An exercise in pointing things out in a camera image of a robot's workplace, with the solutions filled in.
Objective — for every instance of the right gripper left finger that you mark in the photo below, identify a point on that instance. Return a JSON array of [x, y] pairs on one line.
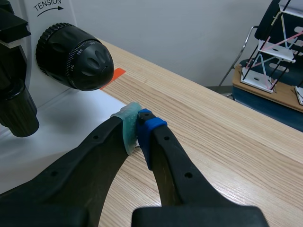
[[78, 165]]

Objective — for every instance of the white tiered straw model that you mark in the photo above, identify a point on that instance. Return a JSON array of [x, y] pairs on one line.
[[272, 54]]

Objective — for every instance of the white and black microscope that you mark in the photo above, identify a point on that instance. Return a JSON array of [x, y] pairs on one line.
[[47, 71]]

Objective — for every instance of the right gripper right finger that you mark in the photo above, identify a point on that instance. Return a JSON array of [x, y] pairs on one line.
[[175, 175]]

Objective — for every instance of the dark blue chair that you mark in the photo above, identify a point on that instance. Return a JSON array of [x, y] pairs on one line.
[[265, 35]]

